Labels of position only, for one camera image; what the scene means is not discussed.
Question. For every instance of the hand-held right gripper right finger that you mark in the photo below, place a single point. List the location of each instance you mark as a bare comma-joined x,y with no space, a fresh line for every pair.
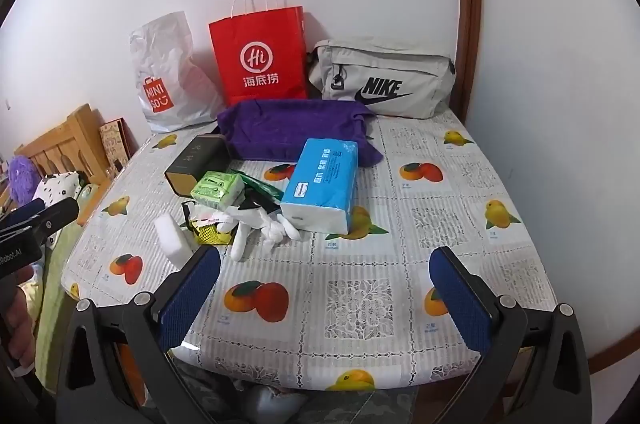
460,304

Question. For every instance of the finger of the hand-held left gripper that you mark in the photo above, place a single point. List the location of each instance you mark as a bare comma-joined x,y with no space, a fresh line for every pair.
52,216
25,210

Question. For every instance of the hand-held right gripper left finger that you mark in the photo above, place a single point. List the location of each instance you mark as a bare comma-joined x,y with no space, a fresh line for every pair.
190,299

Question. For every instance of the white translucent pouch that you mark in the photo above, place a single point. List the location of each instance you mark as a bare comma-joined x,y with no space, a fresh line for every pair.
170,239

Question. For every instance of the green small tissue packets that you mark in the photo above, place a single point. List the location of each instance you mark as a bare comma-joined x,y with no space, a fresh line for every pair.
215,189

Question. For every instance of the knotted white plastic bag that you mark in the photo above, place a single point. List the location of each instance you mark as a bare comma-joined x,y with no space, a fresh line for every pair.
281,227

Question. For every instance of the green foil packet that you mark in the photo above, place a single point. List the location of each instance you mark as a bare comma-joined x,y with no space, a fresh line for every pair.
265,191

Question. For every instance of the blue tissue pack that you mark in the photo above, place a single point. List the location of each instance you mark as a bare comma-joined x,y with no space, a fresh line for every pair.
320,184

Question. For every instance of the person's left forearm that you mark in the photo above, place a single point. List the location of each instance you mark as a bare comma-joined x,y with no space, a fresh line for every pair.
10,396

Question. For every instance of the person's left hand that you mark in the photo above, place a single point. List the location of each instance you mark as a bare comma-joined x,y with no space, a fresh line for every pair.
17,309

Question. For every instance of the white polka dot pillow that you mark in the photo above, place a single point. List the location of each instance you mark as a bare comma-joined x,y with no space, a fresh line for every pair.
55,186

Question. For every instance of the purple plush toy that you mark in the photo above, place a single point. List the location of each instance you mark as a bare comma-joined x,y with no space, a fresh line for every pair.
22,179

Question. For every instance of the light green blanket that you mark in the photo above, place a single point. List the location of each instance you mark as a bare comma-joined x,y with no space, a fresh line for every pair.
55,304

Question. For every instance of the wooden headboard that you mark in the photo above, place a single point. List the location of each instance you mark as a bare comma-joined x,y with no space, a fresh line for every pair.
75,139

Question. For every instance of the white red-print packet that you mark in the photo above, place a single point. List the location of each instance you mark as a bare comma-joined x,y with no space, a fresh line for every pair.
210,218

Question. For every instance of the patterned brown box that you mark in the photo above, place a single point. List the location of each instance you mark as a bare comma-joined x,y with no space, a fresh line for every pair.
115,144

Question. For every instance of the fruit print tablecloth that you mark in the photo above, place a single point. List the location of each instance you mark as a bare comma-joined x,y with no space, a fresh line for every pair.
350,304

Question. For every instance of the dark green box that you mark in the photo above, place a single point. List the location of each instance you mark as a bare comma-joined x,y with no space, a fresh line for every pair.
195,159

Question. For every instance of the person's camouflage pants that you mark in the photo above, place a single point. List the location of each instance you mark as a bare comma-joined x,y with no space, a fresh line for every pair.
350,406

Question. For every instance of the brown wooden baseboard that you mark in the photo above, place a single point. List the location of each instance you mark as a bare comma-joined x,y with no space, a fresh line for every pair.
602,356

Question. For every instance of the white plastic shopping bag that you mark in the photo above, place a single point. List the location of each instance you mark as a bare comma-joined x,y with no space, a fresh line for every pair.
165,69

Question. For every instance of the purple cloth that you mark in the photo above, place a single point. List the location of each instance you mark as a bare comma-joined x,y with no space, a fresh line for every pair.
280,124

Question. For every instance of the grey waist bag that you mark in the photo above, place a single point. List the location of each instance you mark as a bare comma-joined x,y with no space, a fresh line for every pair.
400,74

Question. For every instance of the red paper bag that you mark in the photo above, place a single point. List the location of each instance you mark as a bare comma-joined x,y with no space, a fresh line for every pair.
255,54

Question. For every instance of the brown wooden door frame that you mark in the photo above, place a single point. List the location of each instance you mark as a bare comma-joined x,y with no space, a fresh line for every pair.
467,4

